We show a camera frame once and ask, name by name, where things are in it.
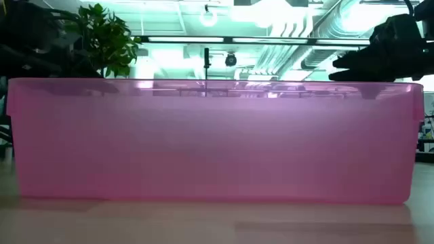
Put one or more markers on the black tripod stand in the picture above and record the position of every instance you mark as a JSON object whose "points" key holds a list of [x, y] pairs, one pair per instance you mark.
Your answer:
{"points": [[206, 57]]}

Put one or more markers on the green leafy plant black pot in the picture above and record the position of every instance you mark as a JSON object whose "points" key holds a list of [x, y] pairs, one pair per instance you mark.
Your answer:
{"points": [[108, 44]]}

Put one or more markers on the round black hanging camera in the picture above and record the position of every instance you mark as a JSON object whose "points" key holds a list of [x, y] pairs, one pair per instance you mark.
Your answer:
{"points": [[231, 60]]}

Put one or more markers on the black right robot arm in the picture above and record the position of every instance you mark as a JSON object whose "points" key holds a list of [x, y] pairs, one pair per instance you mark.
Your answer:
{"points": [[425, 10]]}

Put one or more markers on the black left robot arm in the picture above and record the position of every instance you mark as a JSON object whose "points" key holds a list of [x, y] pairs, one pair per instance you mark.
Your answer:
{"points": [[20, 37]]}

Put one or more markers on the pink translucent plastic basket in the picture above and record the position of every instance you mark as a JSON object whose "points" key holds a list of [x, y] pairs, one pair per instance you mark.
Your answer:
{"points": [[217, 152]]}

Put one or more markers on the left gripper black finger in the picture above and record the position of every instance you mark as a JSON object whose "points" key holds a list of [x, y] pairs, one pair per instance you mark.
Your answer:
{"points": [[76, 64], [74, 74]]}

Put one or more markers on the silver ventilation duct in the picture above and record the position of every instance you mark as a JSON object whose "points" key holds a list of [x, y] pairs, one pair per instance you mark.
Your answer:
{"points": [[315, 59]]}

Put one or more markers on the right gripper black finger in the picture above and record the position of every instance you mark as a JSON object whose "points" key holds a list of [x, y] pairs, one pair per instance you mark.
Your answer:
{"points": [[359, 76], [356, 62]]}

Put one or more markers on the cluttered background shelf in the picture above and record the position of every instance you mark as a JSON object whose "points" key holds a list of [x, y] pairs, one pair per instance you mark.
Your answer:
{"points": [[428, 128]]}

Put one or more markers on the black aluminium table frame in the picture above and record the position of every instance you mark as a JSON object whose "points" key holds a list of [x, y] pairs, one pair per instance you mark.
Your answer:
{"points": [[425, 157]]}

